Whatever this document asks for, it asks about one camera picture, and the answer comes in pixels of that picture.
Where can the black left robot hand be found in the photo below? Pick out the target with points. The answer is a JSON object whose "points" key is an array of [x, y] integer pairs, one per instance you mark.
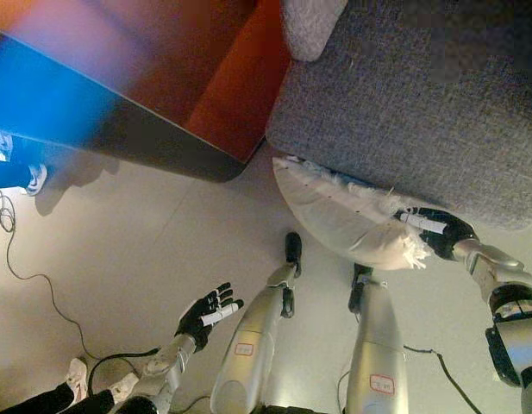
{"points": [[196, 321]]}

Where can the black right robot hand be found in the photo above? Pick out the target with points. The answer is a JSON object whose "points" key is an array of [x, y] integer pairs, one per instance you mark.
{"points": [[446, 233]]}

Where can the white fringed pillow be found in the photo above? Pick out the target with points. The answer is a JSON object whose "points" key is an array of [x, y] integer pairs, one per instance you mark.
{"points": [[334, 220]]}

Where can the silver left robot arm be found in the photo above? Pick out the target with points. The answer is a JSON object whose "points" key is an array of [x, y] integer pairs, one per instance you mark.
{"points": [[166, 362]]}

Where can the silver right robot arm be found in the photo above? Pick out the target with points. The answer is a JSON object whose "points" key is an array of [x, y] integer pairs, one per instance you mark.
{"points": [[520, 336]]}

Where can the grey fabric armchair sofa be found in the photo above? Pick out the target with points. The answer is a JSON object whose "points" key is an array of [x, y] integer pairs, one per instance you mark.
{"points": [[399, 108]]}

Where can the white sneaker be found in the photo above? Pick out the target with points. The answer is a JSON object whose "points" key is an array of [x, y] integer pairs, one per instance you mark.
{"points": [[78, 377], [37, 179], [124, 386]]}

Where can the silver right robot leg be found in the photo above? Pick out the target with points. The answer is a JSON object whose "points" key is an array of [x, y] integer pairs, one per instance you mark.
{"points": [[377, 345]]}

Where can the dark blue trouser leg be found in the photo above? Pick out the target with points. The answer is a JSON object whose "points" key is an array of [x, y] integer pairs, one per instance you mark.
{"points": [[7, 174]]}

